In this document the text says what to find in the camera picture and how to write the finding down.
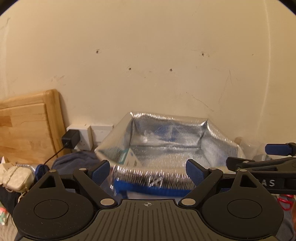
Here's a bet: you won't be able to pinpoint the red-handled scissors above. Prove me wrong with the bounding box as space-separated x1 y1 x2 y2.
277 194 296 212

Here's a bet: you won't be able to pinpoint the white quilted chain purse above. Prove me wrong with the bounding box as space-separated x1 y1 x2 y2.
2 165 36 193

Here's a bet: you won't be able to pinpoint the black adapter cable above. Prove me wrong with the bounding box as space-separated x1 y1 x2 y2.
43 146 65 166

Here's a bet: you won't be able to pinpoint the dark cloth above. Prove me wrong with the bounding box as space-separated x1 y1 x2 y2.
0 185 22 215

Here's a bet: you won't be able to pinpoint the wooden headboard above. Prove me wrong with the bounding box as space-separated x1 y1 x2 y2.
0 89 71 165

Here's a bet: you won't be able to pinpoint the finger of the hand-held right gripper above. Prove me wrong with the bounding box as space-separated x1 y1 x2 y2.
265 142 296 155
227 156 296 172

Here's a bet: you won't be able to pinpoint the white wall socket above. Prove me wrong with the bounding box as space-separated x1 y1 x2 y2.
67 124 93 151

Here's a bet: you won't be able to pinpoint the black power adapter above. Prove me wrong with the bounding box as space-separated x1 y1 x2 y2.
61 130 79 149

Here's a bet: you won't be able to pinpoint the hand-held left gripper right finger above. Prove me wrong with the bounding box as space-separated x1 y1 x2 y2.
178 159 262 208

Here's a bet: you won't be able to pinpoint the silver foil insulated bag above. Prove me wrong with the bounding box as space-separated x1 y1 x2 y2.
94 112 245 197

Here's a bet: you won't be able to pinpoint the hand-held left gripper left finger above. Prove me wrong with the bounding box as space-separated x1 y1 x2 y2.
35 160 117 208

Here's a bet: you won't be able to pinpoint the white teal cardboard box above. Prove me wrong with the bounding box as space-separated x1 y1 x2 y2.
118 148 144 167

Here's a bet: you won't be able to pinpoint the white wall switch plate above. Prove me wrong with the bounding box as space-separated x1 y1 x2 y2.
91 125 114 143

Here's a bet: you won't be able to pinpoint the patterned light cloth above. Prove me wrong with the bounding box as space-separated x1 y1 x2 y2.
0 201 12 226

